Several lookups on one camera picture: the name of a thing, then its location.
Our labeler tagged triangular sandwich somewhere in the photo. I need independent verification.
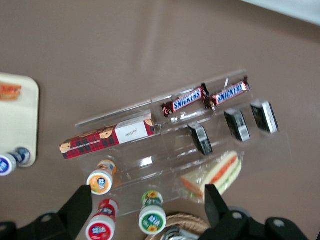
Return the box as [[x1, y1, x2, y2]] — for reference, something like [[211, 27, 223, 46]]
[[180, 150, 244, 204], [0, 83, 23, 102]]

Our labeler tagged green cap yogurt bottle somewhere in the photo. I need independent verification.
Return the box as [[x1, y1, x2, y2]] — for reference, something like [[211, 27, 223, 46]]
[[138, 190, 168, 236]]

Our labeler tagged flat wicker basket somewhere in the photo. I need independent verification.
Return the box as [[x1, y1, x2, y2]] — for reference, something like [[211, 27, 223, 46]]
[[149, 212, 211, 240]]

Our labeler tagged orange cap yogurt bottle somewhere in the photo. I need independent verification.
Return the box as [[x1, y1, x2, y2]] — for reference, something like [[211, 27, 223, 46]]
[[86, 159, 118, 196]]

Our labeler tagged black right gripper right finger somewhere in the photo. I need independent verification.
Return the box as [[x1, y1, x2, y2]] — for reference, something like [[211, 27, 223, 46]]
[[198, 183, 310, 240]]

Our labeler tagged Snickers bar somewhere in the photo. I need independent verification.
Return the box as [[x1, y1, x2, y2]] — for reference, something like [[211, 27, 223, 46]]
[[204, 76, 251, 110], [161, 83, 211, 118]]

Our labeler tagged blue cap yogurt bottle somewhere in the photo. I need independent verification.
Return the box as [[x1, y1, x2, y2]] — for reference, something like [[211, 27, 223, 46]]
[[0, 146, 32, 177]]

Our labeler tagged small black box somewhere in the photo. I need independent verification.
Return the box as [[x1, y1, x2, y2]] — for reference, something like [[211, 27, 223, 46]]
[[249, 100, 280, 135], [223, 108, 251, 143], [187, 122, 214, 156]]

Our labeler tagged beige plastic tray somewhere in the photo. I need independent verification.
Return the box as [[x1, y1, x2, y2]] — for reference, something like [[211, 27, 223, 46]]
[[0, 72, 40, 168]]

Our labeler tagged clear acrylic tiered stand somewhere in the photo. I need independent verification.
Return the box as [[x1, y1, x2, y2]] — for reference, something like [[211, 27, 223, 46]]
[[74, 69, 293, 218]]

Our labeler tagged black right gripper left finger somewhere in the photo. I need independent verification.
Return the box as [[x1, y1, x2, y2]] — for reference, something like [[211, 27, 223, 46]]
[[0, 184, 94, 240]]

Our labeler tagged red cap yogurt bottle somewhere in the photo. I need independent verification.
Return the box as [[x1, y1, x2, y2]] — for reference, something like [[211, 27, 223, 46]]
[[85, 198, 120, 240]]

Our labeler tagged aluminium foil container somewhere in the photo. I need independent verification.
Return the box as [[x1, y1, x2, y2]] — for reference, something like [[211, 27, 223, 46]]
[[161, 224, 201, 240]]

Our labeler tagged red plaid cookie box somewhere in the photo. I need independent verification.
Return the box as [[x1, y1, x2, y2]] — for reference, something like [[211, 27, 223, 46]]
[[59, 113, 156, 160]]

